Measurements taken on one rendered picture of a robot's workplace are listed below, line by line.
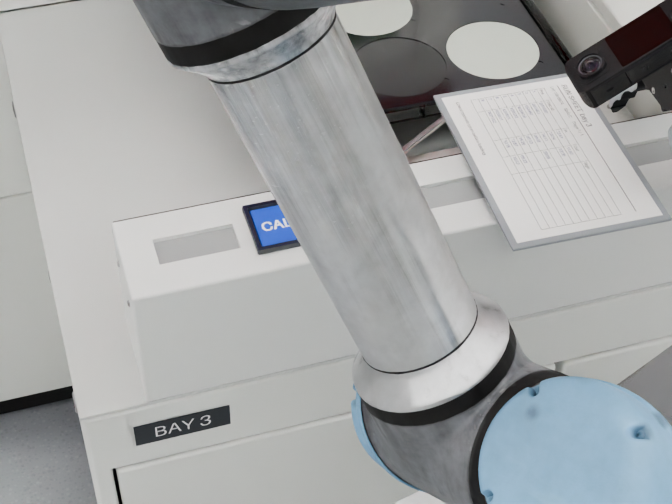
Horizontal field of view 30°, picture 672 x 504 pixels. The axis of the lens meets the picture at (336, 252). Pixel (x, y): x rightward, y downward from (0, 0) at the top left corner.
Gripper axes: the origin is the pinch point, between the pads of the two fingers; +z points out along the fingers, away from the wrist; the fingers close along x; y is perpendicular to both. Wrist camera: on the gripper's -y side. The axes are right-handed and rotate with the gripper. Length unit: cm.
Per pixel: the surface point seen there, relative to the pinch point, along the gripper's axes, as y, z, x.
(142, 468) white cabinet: -50, 22, -5
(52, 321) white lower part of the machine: -56, 70, 58
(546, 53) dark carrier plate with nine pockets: 1.2, 4.5, 23.1
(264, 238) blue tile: -36.8, -1.9, -1.4
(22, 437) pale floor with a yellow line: -65, 95, 56
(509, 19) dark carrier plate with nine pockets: -0.3, 4.5, 29.9
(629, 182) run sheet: -3.9, -2.5, -4.1
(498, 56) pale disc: -4.0, 4.6, 24.1
